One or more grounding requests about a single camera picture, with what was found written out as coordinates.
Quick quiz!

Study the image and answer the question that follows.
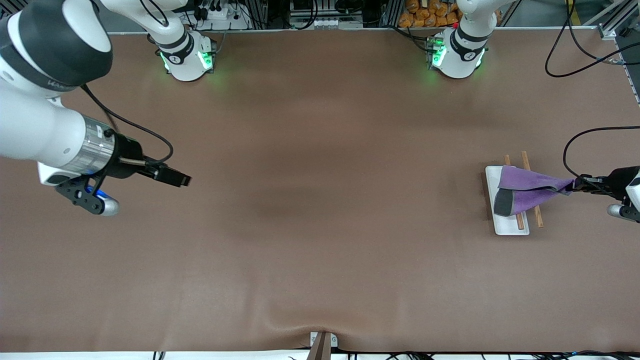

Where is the brown table cover mat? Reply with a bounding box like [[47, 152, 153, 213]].
[[0, 27, 640, 354]]

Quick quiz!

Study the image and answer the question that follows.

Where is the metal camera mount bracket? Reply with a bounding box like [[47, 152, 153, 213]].
[[307, 331, 339, 360]]

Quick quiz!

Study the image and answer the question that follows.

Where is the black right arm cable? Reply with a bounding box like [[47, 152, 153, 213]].
[[79, 84, 175, 167]]

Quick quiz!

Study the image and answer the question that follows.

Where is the aluminium frame profile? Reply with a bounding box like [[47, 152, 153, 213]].
[[597, 0, 640, 106]]

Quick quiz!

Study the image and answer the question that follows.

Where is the purple towel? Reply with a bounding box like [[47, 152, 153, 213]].
[[493, 165, 576, 218]]

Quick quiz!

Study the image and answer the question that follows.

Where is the white power strip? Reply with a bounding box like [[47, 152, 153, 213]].
[[194, 4, 252, 32]]

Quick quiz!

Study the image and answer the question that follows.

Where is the white terminal block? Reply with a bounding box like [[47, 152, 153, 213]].
[[309, 17, 347, 30]]

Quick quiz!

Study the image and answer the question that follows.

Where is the white rectangular tray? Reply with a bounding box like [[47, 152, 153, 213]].
[[484, 150, 545, 236]]

